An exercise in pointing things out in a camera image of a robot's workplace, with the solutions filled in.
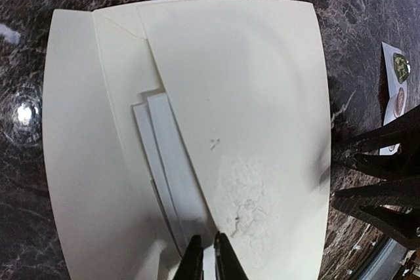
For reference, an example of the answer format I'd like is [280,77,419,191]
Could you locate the white sticker sheet with seals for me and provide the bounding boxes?
[379,42,413,156]

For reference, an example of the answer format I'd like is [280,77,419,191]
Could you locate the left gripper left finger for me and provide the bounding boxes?
[173,235,204,280]

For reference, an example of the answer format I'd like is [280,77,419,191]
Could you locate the cream paper envelope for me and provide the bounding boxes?
[42,0,331,279]

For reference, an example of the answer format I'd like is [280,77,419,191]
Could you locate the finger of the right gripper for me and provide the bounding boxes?
[331,180,419,249]
[334,106,419,180]

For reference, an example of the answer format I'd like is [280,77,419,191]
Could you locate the beige lined letter sheet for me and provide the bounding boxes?
[133,90,215,254]

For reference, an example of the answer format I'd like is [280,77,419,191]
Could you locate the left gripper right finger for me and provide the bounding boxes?
[213,231,249,280]

